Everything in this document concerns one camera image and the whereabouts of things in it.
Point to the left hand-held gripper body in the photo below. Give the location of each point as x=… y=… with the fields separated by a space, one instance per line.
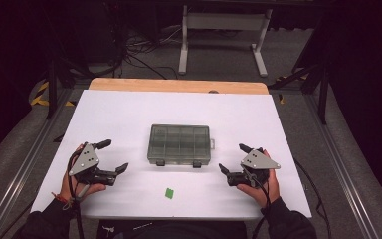
x=84 y=161

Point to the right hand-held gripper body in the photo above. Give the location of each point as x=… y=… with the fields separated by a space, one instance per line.
x=258 y=161

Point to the grey transparent compartment box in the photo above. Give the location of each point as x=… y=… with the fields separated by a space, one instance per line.
x=179 y=144

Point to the small green plastic piece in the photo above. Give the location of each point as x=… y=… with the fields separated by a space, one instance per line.
x=169 y=193

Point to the person's left hand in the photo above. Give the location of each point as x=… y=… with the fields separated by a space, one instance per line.
x=86 y=191

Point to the person's right hand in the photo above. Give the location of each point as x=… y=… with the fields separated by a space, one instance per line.
x=262 y=195

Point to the red wrist band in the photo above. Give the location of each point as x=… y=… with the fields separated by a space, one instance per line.
x=60 y=198

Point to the yellow black floor tape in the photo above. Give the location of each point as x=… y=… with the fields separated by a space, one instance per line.
x=281 y=99
x=39 y=96

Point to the black metal stand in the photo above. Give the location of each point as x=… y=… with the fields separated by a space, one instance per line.
x=52 y=89
x=323 y=96

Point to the white board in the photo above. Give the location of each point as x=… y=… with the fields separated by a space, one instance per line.
x=179 y=109

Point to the person's black clothing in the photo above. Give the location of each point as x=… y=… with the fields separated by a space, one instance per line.
x=179 y=230

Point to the wooden table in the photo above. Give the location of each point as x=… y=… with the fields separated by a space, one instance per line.
x=165 y=85

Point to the white metal stand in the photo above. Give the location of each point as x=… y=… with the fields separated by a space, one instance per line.
x=225 y=21

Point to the aluminium floor rail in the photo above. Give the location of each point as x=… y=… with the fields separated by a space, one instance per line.
x=23 y=169
x=341 y=172

